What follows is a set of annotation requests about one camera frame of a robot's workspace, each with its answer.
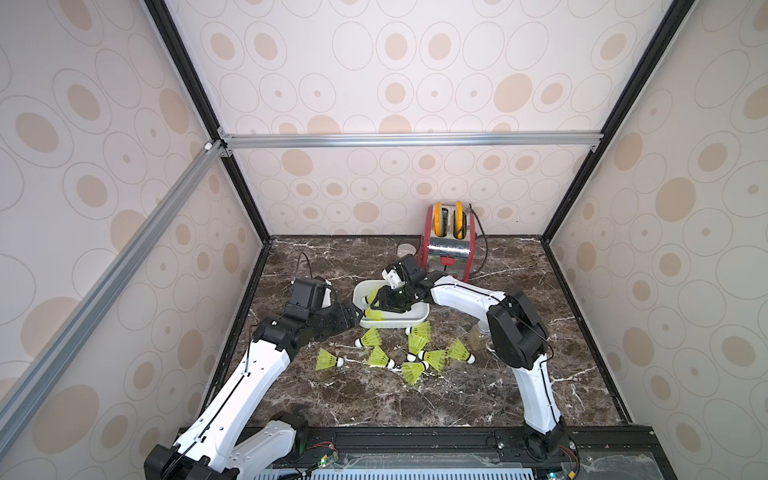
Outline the green shuttlecock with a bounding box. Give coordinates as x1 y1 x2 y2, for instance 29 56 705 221
446 338 475 364
417 350 448 372
399 362 427 385
365 289 379 306
354 328 382 348
405 321 432 339
364 308 386 321
407 332 430 362
315 348 345 371
367 346 396 370

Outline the white plastic storage box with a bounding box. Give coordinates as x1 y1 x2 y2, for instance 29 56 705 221
352 280 430 329

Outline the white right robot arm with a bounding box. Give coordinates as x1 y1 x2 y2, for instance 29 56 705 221
366 272 566 461

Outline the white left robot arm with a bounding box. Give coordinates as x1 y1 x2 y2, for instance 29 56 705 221
144 302 363 479

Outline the clear jar with white lid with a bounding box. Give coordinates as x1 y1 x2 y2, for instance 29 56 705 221
396 243 418 258

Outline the red silver toaster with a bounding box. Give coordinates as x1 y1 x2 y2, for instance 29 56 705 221
417 201 478 282

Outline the small jar with grey lid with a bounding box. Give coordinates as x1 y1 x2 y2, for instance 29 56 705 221
467 322 490 352

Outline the silver aluminium crossbar back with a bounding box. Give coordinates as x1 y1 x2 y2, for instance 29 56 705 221
223 131 603 149

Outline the silver aluminium crossbar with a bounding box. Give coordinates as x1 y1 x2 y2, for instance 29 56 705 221
223 131 603 149
1 140 224 456

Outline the silver aluminium crossbar left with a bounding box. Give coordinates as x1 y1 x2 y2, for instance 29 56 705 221
1 140 224 456

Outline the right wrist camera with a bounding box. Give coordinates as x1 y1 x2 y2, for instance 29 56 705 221
382 254 427 290

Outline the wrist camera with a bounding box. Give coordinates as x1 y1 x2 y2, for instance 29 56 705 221
382 254 427 290
283 277 335 322

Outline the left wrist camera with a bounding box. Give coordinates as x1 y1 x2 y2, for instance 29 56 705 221
283 277 335 322

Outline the black toaster power cable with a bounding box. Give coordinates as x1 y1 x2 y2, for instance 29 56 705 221
469 203 490 277

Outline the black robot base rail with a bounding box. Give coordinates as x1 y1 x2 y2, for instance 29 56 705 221
173 424 679 480

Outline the black corner frame post left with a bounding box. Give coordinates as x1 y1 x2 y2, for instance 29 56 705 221
143 0 271 244

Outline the black corner frame post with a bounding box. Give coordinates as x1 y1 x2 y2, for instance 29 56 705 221
541 0 695 247
143 0 271 244

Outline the black corner frame post right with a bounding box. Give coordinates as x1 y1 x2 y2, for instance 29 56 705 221
541 0 695 247

